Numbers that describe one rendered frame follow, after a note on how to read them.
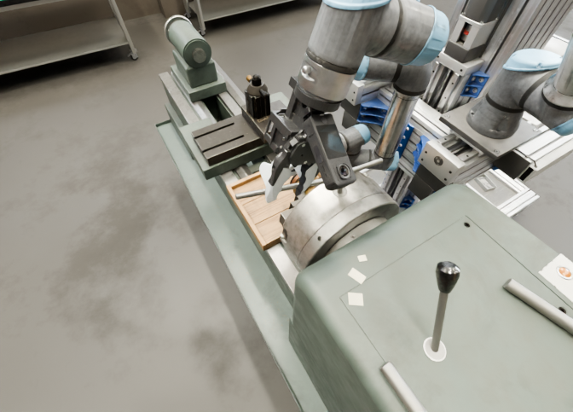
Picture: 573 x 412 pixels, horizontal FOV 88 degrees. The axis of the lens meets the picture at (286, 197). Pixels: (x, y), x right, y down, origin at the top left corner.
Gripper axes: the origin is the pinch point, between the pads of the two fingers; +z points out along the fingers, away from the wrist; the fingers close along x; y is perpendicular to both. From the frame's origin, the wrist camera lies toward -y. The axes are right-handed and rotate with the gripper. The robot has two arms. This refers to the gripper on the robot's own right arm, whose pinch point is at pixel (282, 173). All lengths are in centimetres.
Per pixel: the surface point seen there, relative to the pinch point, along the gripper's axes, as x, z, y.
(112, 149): -108, 69, 178
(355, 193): 16.2, -5.1, -26.1
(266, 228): -19.0, 9.9, -5.0
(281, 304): -53, 14, -22
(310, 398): -53, 21, -55
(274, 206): -19.0, 3.1, 1.7
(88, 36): -85, 52, 344
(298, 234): 8.5, 9.8, -25.4
